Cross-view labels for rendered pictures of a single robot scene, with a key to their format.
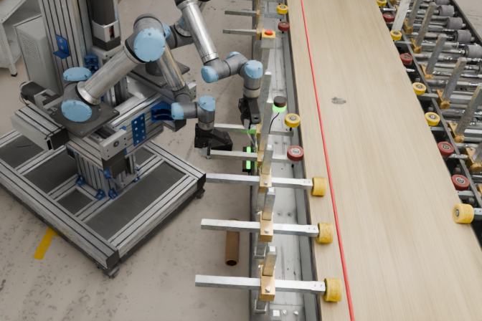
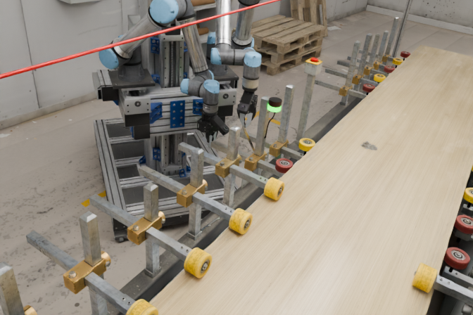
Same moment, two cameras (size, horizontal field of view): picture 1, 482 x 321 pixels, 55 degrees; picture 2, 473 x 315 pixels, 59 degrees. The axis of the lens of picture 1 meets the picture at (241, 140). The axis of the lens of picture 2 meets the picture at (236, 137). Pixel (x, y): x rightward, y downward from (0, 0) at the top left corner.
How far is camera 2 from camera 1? 110 cm
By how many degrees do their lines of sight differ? 30
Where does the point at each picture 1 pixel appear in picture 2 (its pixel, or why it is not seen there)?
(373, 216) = (312, 237)
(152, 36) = not seen: outside the picture
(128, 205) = (162, 190)
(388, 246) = (303, 266)
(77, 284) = not seen: hidden behind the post
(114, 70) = (137, 27)
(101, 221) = (134, 192)
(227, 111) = not seen: hidden behind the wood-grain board
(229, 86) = not seen: hidden behind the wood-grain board
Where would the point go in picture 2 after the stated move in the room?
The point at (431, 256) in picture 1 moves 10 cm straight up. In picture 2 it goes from (347, 298) to (354, 276)
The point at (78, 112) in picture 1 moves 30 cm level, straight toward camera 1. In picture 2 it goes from (108, 58) to (76, 80)
